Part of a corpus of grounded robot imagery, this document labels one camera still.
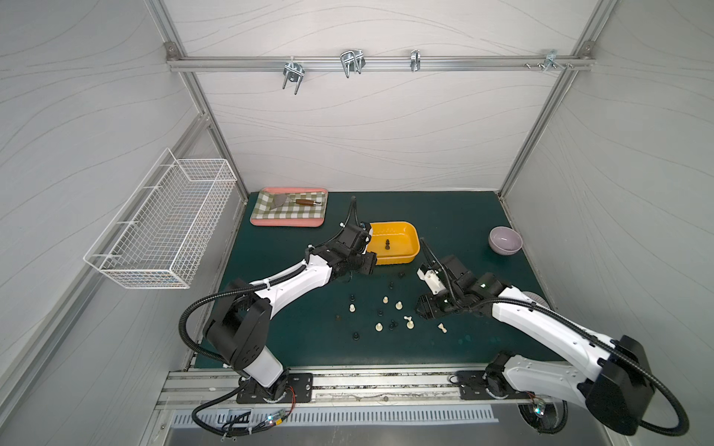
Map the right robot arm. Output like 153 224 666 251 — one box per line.
416 256 655 436

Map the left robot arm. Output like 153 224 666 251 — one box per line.
204 223 377 388

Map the yellow plastic storage box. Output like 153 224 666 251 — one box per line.
367 221 420 266

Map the pink tray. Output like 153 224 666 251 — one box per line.
250 187 329 228

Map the purple bowl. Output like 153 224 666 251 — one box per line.
488 226 524 256

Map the green checkered cloth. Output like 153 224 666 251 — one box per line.
251 191 328 221

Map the pink striped plate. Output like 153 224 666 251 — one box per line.
524 291 551 310

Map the metal hook clamp left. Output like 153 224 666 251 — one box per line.
282 61 305 95

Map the metal hook clamp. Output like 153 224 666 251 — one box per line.
282 61 305 95
340 49 366 78
524 49 574 72

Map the metal hook clamp middle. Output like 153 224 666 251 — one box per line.
340 49 366 78

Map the metal hook small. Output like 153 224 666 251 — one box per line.
410 49 421 72

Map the metal hook clamp right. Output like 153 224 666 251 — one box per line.
524 49 574 72

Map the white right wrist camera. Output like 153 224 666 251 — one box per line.
418 269 446 295

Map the right black cable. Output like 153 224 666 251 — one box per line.
417 236 691 438

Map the black cable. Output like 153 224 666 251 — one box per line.
177 196 361 439
417 236 691 438

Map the left black cable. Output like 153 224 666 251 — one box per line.
177 196 361 439

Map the wooden handled spatula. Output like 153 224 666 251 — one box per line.
271 193 322 210

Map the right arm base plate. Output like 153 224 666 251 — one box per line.
448 370 531 401

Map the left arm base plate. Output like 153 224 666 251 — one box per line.
236 372 314 404

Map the white wire basket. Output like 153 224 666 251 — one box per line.
84 149 236 290

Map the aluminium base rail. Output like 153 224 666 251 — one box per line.
155 359 586 410

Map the aluminium crossbar rail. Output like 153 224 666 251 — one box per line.
167 55 596 72

